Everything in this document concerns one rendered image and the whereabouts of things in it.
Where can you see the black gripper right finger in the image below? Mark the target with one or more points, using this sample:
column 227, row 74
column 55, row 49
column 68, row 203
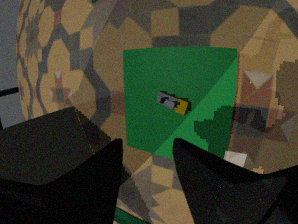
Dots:
column 219, row 192

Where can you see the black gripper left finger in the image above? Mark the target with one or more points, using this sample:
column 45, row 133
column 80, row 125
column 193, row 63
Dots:
column 86, row 195

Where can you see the green square mat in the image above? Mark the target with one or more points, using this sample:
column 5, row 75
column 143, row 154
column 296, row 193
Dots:
column 203, row 75

